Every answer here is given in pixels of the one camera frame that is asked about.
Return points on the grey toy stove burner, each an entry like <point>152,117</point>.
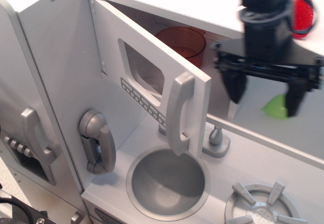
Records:
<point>260,203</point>

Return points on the white toy kitchen unit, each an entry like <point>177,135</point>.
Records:
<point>50,61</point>

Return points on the grey toy microwave door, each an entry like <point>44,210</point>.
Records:
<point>167,86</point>

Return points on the grey toy telephone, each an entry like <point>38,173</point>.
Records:
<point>98,143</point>

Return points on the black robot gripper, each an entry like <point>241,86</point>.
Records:
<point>268,51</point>

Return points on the grey toy fridge handle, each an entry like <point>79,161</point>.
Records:
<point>30,121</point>

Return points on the grey toy faucet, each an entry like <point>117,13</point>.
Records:
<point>215,140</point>

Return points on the orange translucent toy pot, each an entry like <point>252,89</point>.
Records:
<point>189,42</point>

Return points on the silver toy sink bowl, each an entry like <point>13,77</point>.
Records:
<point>167,187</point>

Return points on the grey toy ice dispenser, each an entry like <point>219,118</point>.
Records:
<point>25,158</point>

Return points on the red plastic strawberry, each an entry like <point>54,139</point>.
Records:
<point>303,18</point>

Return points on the green plastic fruit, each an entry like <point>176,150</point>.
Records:
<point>276,107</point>

